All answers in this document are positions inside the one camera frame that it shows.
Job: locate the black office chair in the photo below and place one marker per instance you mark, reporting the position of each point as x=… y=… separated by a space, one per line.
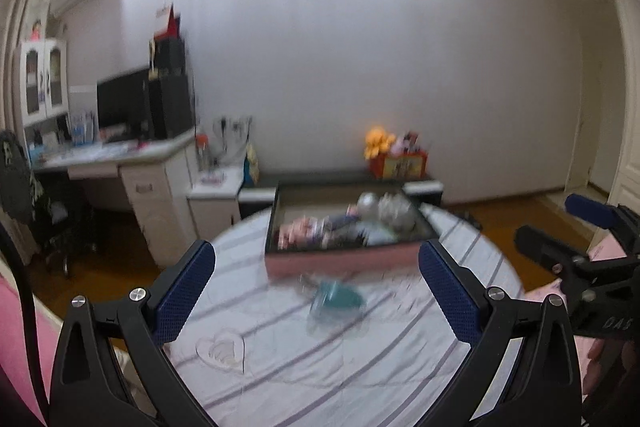
x=25 y=197

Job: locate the pink storage box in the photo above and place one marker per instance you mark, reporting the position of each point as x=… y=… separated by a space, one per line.
x=340 y=264

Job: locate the wall power outlet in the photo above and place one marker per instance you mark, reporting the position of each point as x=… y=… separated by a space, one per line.
x=232 y=122

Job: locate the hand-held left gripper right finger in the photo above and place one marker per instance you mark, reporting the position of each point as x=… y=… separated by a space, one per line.
x=450 y=292

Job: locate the black computer tower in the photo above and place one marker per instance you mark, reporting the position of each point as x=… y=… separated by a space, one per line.
x=170 y=107

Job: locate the red box with yellow flowers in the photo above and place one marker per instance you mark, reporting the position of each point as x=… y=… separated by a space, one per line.
x=400 y=164

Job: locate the white desk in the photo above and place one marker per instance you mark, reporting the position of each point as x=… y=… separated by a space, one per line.
x=145 y=187

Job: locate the white nightstand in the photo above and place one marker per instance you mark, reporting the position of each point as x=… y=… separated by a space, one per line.
x=212 y=202

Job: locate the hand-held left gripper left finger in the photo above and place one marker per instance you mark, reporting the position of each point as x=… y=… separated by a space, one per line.
x=185 y=292

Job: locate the black low cabinet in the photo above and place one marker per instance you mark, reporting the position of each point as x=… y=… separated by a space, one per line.
x=257 y=199

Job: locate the black speaker box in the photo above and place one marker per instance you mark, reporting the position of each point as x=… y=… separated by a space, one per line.
x=169 y=54

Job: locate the pink blanket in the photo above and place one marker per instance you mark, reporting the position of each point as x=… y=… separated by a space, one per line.
x=20 y=347

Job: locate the bottle with orange cap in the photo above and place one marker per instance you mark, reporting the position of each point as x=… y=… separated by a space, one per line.
x=202 y=154

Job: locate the clear container with teal lid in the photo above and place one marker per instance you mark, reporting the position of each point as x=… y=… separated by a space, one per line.
x=340 y=297

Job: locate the white hutch cabinet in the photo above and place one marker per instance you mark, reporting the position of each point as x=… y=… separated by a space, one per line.
x=40 y=82

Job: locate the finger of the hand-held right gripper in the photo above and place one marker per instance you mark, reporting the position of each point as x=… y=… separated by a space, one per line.
x=590 y=209
x=545 y=249

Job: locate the yellow blue bag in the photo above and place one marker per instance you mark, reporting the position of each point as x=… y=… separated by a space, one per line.
x=251 y=164

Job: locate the black computer monitor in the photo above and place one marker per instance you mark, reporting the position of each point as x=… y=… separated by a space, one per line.
x=122 y=102

